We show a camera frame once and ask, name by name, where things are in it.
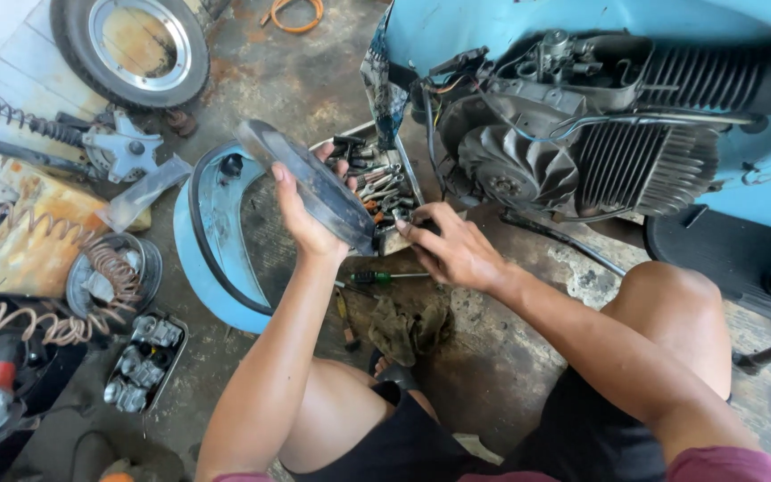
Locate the person's left hand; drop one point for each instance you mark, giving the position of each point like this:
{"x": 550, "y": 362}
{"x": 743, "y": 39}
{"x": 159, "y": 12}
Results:
{"x": 305, "y": 227}

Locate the person's right hand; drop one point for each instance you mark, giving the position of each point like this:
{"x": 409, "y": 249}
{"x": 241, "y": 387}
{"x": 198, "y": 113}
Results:
{"x": 462, "y": 251}

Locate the person's right fingers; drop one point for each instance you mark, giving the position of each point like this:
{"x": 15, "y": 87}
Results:
{"x": 425, "y": 234}

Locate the black plastic engine cover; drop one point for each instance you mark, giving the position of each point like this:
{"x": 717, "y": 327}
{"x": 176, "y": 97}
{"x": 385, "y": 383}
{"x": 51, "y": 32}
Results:
{"x": 312, "y": 181}

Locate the metal tray of tools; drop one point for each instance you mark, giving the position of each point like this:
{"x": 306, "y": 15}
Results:
{"x": 385, "y": 187}

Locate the dirty olive rag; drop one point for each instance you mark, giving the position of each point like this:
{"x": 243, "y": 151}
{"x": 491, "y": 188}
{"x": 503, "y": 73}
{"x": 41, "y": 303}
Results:
{"x": 402, "y": 331}

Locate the black sandal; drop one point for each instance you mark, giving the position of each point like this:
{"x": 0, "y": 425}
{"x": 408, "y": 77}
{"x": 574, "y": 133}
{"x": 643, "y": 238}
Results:
{"x": 395, "y": 375}

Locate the patterned blue cloth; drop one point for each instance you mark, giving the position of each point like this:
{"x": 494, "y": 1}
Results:
{"x": 385, "y": 94}

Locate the grey scooter engine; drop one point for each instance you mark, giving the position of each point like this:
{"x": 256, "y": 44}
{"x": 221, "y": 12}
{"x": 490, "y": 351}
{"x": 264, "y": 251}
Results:
{"x": 579, "y": 134}

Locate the person's left leg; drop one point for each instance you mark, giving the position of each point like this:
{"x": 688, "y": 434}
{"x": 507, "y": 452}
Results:
{"x": 335, "y": 415}

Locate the person's leg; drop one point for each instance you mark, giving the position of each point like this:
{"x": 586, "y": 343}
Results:
{"x": 335, "y": 415}
{"x": 673, "y": 314}

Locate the light blue scooter side panel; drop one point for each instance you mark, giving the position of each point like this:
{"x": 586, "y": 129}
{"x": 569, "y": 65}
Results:
{"x": 215, "y": 234}

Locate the black shorts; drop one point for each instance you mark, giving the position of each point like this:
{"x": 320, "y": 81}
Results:
{"x": 559, "y": 435}

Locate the person's right leg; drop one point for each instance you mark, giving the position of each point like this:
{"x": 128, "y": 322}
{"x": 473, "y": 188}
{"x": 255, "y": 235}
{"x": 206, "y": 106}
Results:
{"x": 673, "y": 314}

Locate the rusty metal part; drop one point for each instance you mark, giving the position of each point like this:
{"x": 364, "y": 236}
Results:
{"x": 181, "y": 122}

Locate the clear plastic strip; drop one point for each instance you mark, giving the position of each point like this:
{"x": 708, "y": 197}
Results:
{"x": 141, "y": 194}

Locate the tray of carburetor parts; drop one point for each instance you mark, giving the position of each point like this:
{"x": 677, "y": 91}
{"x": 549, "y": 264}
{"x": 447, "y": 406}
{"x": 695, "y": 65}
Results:
{"x": 144, "y": 365}

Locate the front fork with spring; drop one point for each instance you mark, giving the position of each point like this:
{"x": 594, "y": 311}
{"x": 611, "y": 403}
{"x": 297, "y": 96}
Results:
{"x": 114, "y": 144}

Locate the round metal bowl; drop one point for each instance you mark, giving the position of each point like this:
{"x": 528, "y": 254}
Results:
{"x": 88, "y": 288}

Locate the maroon shirt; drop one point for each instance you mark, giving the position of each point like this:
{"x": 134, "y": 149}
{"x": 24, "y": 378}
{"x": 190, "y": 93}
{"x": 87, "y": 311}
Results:
{"x": 727, "y": 467}

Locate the worn yellow wooden board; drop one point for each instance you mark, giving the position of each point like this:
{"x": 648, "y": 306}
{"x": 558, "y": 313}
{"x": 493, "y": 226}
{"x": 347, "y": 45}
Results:
{"x": 31, "y": 254}

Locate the scooter tyre with silver rim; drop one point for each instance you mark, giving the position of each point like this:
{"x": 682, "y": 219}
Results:
{"x": 74, "y": 47}

